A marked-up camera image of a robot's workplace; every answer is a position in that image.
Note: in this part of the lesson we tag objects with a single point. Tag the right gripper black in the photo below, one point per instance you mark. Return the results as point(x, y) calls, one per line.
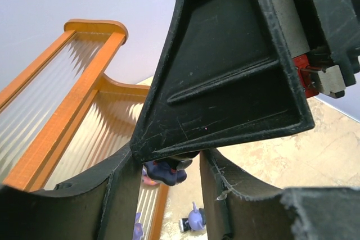
point(331, 29)

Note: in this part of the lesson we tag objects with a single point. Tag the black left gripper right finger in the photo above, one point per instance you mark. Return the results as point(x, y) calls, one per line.
point(241, 206)

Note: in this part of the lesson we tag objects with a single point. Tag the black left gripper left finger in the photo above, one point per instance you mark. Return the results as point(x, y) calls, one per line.
point(99, 203)

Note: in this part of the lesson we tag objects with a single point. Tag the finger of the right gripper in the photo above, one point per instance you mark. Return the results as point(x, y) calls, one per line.
point(225, 76)

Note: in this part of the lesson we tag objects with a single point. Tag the purple figure dark wings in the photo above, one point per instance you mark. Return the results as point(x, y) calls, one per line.
point(196, 220)

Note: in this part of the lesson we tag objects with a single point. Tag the purple bunny red bow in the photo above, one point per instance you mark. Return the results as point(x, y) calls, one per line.
point(137, 231)

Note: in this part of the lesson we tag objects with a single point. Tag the black figure toy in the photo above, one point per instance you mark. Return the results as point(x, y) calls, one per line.
point(169, 171)

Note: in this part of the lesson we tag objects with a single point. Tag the orange three-tier ribbed shelf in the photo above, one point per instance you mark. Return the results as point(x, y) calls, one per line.
point(63, 115)

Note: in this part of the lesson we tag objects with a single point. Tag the purple bunny pink base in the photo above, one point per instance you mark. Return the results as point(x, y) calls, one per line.
point(146, 180)

